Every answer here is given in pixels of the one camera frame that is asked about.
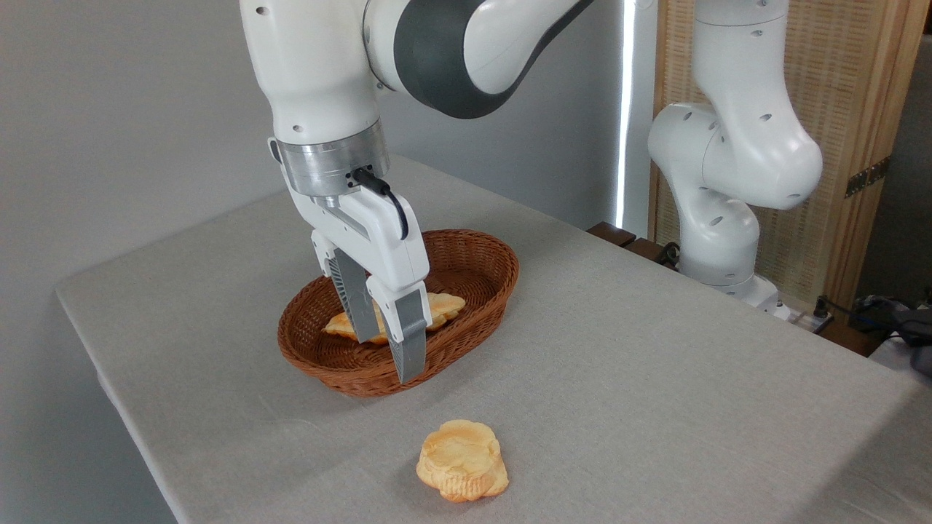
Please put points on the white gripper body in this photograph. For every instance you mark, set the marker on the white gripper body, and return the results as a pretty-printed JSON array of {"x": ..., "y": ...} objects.
[{"x": 389, "y": 244}]

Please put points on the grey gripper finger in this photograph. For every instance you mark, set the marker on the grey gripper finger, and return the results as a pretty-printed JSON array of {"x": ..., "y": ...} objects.
[
  {"x": 353, "y": 298},
  {"x": 410, "y": 335}
]

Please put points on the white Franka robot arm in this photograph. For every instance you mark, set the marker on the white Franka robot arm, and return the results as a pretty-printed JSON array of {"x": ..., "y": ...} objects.
[{"x": 313, "y": 73}]

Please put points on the black plug at robot base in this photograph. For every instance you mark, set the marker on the black plug at robot base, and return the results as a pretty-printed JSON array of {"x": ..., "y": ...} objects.
[{"x": 668, "y": 255}]

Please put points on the round golden bread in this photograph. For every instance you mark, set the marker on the round golden bread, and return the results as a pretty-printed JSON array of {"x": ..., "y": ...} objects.
[{"x": 462, "y": 458}]

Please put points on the brown wicker basket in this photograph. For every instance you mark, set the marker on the brown wicker basket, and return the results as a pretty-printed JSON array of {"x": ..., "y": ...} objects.
[{"x": 466, "y": 262}]

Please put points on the dark brown wooden block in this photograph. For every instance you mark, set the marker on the dark brown wooden block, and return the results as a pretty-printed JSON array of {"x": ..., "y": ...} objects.
[
  {"x": 644, "y": 249},
  {"x": 611, "y": 233}
]

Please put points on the grey tablecloth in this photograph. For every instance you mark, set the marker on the grey tablecloth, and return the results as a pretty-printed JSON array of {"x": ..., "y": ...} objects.
[{"x": 655, "y": 364}]

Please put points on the white power strip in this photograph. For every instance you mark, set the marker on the white power strip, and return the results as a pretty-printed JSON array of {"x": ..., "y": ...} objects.
[{"x": 810, "y": 320}]

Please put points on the dark metal hinge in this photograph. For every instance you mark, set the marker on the dark metal hinge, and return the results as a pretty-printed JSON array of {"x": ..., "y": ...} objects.
[{"x": 866, "y": 177}]

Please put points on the wooden rattan screen panel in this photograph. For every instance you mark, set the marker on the wooden rattan screen panel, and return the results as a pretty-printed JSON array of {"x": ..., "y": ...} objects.
[{"x": 852, "y": 73}]

